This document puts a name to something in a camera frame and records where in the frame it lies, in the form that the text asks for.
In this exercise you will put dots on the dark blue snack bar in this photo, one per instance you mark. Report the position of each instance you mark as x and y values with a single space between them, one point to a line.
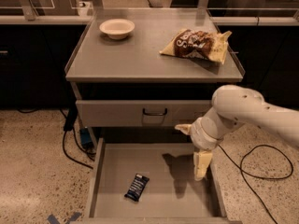
136 188

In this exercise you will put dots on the closed grey top drawer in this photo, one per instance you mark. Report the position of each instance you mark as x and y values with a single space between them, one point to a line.
140 113

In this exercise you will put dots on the open grey middle drawer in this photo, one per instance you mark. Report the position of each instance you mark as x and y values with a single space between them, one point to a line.
172 196

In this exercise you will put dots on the dark counter with rail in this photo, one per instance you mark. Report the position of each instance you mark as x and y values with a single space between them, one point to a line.
39 37

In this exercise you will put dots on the grey metal drawer cabinet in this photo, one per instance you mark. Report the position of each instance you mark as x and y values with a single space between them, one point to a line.
134 69

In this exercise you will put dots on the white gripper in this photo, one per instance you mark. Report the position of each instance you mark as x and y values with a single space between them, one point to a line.
199 135

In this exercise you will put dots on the white paper bowl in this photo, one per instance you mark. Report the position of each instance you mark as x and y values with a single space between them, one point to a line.
117 29

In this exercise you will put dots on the blue power adapter box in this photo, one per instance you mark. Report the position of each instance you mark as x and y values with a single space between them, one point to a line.
85 138

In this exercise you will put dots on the yellow brown chip bag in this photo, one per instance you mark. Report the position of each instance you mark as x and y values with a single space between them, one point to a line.
192 44

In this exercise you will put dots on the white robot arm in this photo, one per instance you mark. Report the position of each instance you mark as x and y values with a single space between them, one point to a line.
233 106

